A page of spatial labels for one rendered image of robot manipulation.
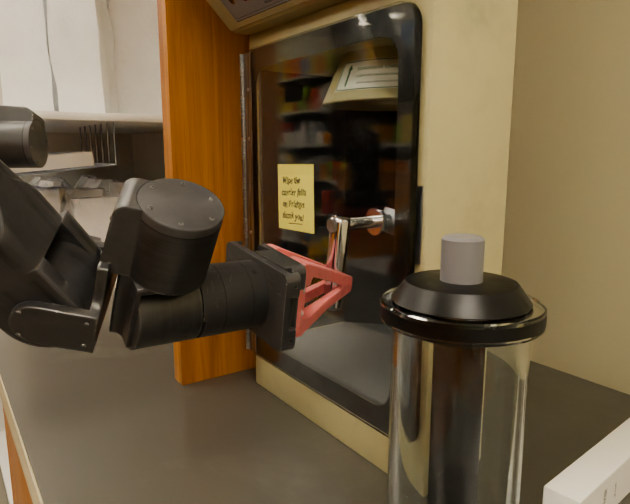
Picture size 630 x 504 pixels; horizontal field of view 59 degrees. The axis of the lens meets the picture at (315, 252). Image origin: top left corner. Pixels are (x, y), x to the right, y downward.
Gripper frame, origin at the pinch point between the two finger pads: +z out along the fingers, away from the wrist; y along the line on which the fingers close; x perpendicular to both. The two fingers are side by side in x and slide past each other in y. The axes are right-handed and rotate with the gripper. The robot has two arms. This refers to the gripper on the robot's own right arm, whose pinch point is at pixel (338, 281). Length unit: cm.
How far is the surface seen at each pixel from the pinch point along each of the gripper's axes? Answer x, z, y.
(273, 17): -24.1, 2.4, 19.4
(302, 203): -4.6, 3.8, 12.5
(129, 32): -28, 23, 137
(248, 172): -5.8, 3.9, 25.6
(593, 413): 18.7, 35.9, -9.6
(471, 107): -16.7, 9.9, -3.9
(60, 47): -21, 2, 128
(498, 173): -10.9, 14.3, -4.7
